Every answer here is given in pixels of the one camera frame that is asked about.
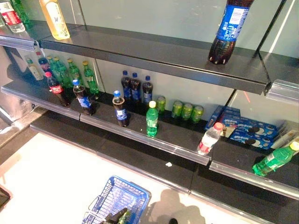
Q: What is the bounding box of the black low display platform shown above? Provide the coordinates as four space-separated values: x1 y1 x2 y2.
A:
0 185 11 210

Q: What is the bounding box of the large Pepsi cola bottle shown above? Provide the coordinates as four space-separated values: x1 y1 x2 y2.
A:
208 0 254 65

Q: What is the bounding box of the blue plastic shopping basket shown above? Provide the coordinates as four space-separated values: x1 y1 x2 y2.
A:
81 175 152 224

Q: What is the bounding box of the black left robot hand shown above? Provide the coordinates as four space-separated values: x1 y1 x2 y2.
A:
105 207 129 224

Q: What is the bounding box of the blue Oreo cookie box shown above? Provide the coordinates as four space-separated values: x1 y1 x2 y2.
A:
228 116 278 139
221 107 241 126
230 130 275 150

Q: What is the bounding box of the small tea bottle green cap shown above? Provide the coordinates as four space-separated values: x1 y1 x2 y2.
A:
26 58 44 81

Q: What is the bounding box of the dark metal shelf board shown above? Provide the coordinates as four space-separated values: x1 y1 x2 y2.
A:
0 20 299 105

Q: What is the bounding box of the green soda bottle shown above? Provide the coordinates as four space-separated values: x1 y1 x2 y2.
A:
10 0 31 26

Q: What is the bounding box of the green Sprite bottle yellow cap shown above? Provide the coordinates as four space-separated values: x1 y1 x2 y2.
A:
146 100 159 137
82 60 100 95
67 58 81 87
46 55 58 77
252 141 299 177
53 56 71 88

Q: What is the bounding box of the white hanging price tag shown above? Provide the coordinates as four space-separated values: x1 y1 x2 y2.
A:
33 41 44 56

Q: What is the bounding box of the water bottle red label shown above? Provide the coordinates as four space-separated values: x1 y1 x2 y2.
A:
0 0 26 33

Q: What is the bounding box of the Pepsi bottle blue cap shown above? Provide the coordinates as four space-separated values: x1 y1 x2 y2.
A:
142 75 154 105
112 90 129 127
121 70 132 101
72 79 96 116
130 72 142 102

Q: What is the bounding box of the clear water bottle red cap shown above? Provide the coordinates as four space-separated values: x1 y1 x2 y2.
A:
197 122 224 156

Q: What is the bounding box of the cream snack box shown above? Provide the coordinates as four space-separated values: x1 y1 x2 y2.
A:
271 129 299 150

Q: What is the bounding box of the narrow blue Oreo box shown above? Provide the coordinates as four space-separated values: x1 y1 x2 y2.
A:
205 105 225 131

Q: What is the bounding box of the Coca-Cola bottle red cap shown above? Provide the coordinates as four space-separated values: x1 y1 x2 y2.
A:
37 51 51 73
44 71 71 107

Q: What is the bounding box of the large yellow tea bottle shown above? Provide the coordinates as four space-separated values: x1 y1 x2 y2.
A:
39 0 71 40

